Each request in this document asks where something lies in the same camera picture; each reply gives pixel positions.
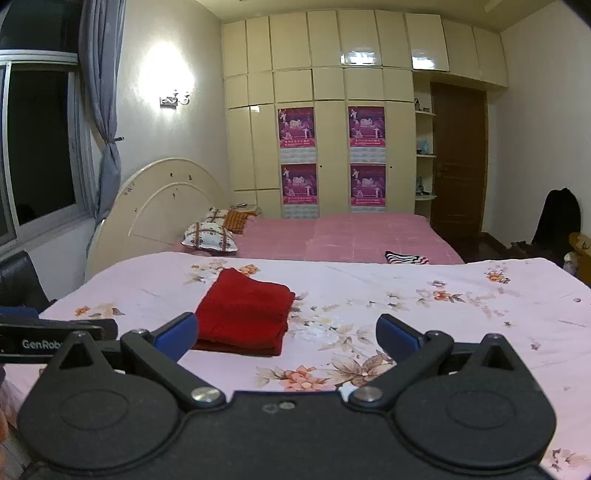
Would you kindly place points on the cream corner shelf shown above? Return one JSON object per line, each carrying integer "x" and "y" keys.
{"x": 424, "y": 152}

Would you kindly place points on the wall lamp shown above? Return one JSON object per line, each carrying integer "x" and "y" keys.
{"x": 173, "y": 99}

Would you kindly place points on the striped cloth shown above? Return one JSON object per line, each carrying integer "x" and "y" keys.
{"x": 406, "y": 257}

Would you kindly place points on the cream arched headboard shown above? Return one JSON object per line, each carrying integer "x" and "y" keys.
{"x": 152, "y": 207}

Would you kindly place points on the grey curtain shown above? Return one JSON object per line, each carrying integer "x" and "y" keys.
{"x": 104, "y": 69}

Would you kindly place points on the window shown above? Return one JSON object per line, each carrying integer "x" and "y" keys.
{"x": 41, "y": 138}

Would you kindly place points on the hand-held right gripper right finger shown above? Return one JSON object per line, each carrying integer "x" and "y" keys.
{"x": 397, "y": 339}

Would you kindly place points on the floral checked pillow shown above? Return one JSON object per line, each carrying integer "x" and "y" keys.
{"x": 207, "y": 239}
{"x": 217, "y": 216}

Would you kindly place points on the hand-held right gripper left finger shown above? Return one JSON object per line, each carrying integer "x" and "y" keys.
{"x": 178, "y": 334}

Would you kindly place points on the black leather chair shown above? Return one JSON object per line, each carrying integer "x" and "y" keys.
{"x": 21, "y": 277}

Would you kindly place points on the brown wooden door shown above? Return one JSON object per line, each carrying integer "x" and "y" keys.
{"x": 459, "y": 161}

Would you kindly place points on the purple wall poster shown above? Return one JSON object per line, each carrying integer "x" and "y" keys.
{"x": 366, "y": 124}
{"x": 368, "y": 183}
{"x": 299, "y": 182}
{"x": 296, "y": 124}

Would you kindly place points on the red beaded sweater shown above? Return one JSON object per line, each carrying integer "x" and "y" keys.
{"x": 244, "y": 309}

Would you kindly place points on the wooden footboard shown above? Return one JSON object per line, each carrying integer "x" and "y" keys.
{"x": 582, "y": 254}

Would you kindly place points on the cream wardrobe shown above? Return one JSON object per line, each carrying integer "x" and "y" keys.
{"x": 332, "y": 55}

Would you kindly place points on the bedside table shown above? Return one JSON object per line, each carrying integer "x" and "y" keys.
{"x": 247, "y": 210}

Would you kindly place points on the white floral bed sheet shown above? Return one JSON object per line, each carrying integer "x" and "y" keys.
{"x": 461, "y": 314}

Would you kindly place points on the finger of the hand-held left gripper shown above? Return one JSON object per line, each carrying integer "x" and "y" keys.
{"x": 111, "y": 328}

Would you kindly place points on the pink bed sheet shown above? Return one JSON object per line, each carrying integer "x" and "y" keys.
{"x": 346, "y": 235}

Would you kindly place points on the orange pillow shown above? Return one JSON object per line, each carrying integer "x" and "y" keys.
{"x": 236, "y": 222}

